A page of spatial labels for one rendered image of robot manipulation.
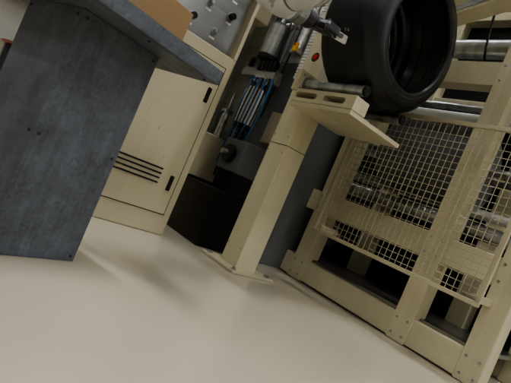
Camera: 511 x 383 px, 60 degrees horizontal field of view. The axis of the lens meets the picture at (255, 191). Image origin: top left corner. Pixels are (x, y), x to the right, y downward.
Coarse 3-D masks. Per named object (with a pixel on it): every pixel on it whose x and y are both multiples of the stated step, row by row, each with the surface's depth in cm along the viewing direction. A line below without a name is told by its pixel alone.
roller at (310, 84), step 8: (312, 80) 196; (312, 88) 194; (320, 88) 190; (328, 88) 186; (336, 88) 183; (344, 88) 179; (352, 88) 176; (360, 88) 173; (368, 88) 173; (360, 96) 174; (368, 96) 174
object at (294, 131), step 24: (312, 48) 213; (312, 72) 208; (288, 120) 210; (312, 120) 210; (288, 144) 205; (264, 168) 212; (288, 168) 209; (264, 192) 207; (288, 192) 213; (240, 216) 214; (264, 216) 208; (240, 240) 208; (264, 240) 212; (240, 264) 207
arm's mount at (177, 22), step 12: (132, 0) 108; (144, 0) 111; (156, 0) 113; (168, 0) 116; (144, 12) 112; (156, 12) 114; (168, 12) 117; (180, 12) 120; (168, 24) 119; (180, 24) 122; (180, 36) 123
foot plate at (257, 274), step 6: (204, 252) 214; (210, 252) 214; (216, 258) 207; (222, 258) 213; (222, 264) 202; (228, 264) 205; (228, 270) 198; (234, 270) 198; (240, 270) 205; (246, 276) 202; (252, 276) 204; (258, 276) 208; (264, 276) 212
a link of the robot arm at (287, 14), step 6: (258, 0) 145; (264, 0) 143; (270, 0) 143; (276, 0) 143; (282, 0) 142; (264, 6) 146; (270, 6) 145; (276, 6) 144; (282, 6) 143; (270, 12) 150; (276, 12) 148; (282, 12) 147; (288, 12) 146; (294, 12) 148; (288, 18) 152
